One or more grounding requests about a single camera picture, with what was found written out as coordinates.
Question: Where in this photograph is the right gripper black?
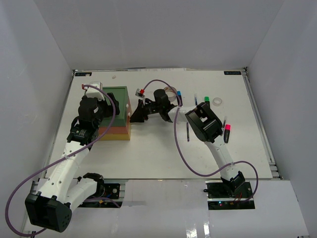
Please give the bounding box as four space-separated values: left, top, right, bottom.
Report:
130 100 162 123

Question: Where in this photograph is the green drawer cabinet box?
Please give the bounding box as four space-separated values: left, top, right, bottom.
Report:
100 86 132 141

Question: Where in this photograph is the grey duct tape roll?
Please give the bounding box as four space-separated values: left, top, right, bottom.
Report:
164 86 177 103

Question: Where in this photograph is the blue cap black highlighter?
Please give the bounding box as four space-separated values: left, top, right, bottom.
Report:
176 91 183 107

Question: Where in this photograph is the green cap black highlighter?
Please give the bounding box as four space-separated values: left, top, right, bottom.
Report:
204 96 210 105

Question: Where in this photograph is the small clear tape roll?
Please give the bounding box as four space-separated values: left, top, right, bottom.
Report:
212 97 222 106

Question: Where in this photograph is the pink cap black highlighter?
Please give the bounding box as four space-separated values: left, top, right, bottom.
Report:
223 124 231 143

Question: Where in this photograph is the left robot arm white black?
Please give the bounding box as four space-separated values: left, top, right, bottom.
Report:
25 93 120 233

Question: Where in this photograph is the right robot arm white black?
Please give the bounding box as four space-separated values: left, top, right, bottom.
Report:
130 89 245 198

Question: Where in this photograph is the left black corner label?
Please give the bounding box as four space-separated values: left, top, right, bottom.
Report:
74 72 92 77

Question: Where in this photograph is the black corner label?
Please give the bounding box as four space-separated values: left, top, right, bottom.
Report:
74 72 92 77
224 71 241 75

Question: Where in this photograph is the purple pen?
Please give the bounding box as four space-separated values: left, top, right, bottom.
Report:
186 122 190 142

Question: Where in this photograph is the right black corner label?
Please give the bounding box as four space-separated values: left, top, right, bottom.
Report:
224 71 241 75

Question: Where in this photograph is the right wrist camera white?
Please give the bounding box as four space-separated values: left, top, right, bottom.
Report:
135 89 145 100

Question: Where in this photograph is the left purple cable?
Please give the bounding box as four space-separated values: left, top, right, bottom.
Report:
4 84 122 236

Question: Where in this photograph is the purple cable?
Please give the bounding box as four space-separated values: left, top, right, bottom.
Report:
4 84 122 236
142 79 259 204

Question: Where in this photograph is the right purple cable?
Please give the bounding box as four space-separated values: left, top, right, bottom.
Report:
142 79 259 204

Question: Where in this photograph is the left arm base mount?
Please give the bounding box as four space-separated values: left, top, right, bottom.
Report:
79 183 124 208

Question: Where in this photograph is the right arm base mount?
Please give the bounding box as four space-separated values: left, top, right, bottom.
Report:
204 182 255 211

